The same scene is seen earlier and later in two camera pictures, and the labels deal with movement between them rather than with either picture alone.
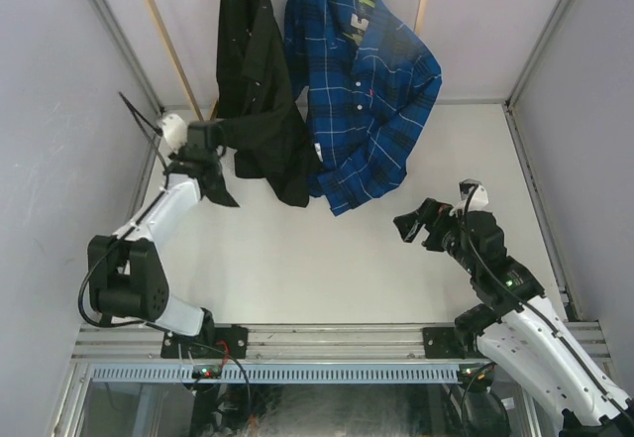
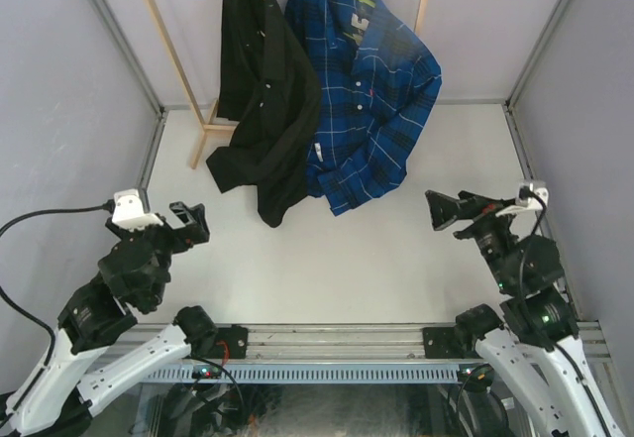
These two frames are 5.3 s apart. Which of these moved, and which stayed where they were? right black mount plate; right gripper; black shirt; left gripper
Moved: left gripper; right gripper; black shirt
Stayed: right black mount plate
